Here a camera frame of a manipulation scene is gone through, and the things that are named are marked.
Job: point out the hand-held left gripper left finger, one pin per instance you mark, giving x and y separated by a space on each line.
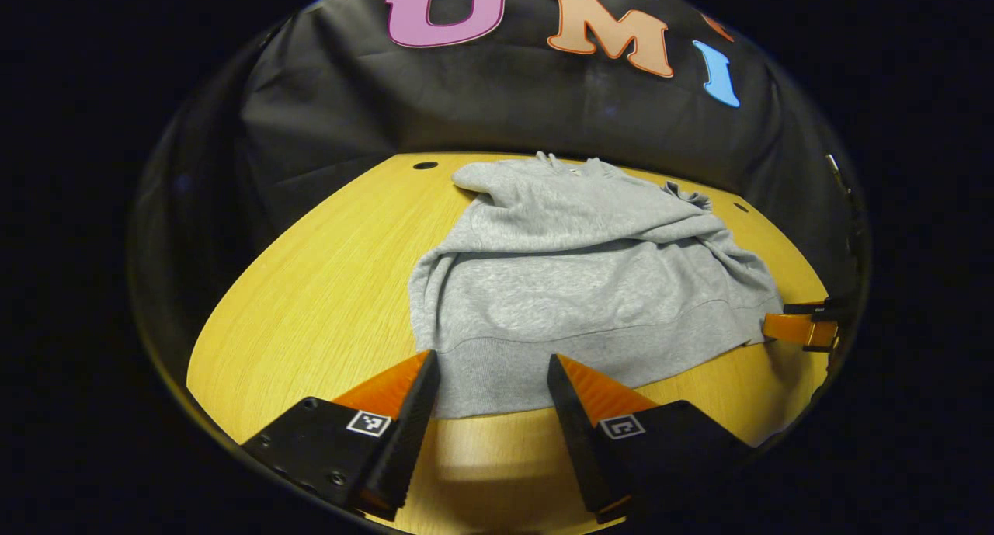
408 434

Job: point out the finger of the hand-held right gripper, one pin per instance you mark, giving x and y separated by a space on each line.
800 329

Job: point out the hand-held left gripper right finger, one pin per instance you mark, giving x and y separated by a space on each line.
578 442

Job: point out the black backdrop cloth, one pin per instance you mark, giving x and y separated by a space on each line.
466 100

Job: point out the grey zip-neck sweatshirt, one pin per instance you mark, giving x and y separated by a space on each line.
582 286

